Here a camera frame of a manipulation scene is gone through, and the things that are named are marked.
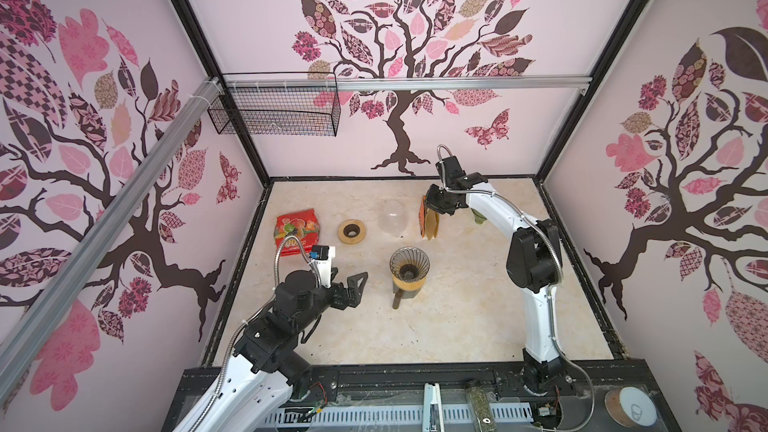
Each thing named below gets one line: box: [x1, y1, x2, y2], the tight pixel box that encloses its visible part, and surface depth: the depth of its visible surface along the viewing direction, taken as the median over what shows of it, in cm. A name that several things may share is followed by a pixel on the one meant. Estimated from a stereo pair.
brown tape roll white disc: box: [604, 386, 658, 428], surface depth 67 cm
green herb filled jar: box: [465, 380, 497, 432], surface depth 69 cm
